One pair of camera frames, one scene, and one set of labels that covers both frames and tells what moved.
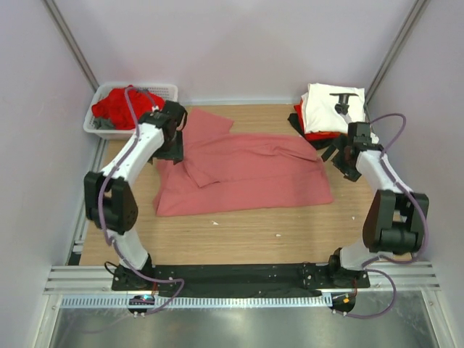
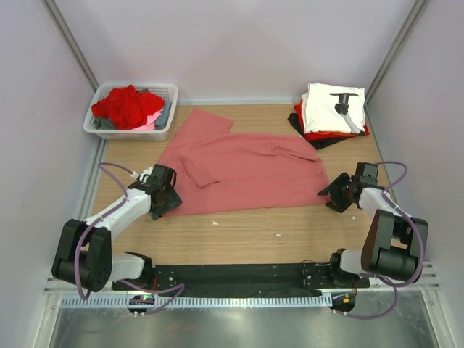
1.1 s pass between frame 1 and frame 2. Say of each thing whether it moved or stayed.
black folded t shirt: stayed
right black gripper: moved
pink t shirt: stayed
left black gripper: moved
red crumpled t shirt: stayed
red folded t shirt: stayed
